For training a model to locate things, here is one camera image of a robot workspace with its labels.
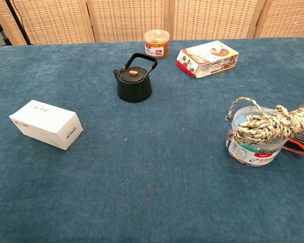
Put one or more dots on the clear snack jar orange contents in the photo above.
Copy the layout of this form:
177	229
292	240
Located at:
156	45

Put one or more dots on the woven rattan folding screen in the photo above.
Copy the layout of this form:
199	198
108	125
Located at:
131	17

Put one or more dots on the blue tablecloth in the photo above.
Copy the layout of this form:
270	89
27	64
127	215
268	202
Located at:
152	157

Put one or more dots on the black cast iron teapot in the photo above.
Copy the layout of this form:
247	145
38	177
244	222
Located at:
134	88

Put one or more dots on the red white cookie box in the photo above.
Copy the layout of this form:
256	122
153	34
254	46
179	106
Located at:
205	60

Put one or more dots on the black teapot lid wooden knob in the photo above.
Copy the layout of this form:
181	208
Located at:
133	75

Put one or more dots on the white cardboard box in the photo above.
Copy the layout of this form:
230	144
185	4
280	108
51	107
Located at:
46	124

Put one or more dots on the grey orange knitted glove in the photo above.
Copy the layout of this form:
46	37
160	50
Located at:
300	145

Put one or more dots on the clear plastic tub colourful contents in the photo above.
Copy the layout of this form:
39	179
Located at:
253	152

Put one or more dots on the black tripod stand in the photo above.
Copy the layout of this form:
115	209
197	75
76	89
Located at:
16	21

